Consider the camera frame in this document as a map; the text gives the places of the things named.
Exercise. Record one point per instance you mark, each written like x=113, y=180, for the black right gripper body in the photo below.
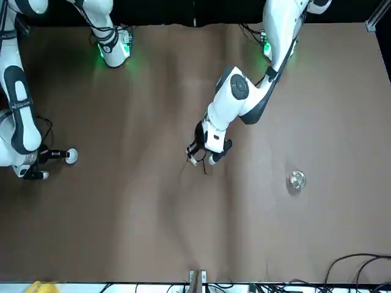
x=44, y=154

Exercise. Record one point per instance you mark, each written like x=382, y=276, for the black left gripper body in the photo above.
x=201, y=135

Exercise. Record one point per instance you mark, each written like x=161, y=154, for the white crucible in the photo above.
x=72, y=156

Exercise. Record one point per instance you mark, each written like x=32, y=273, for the glass alcohol lamp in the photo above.
x=297, y=180

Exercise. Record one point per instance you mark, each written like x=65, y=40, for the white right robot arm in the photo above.
x=18, y=100

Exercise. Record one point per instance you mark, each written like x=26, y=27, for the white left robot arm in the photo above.
x=232, y=100

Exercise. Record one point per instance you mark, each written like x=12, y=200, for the yellow bag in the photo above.
x=42, y=288

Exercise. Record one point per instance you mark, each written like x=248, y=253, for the aluminium frame post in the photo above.
x=377, y=15
x=195, y=280

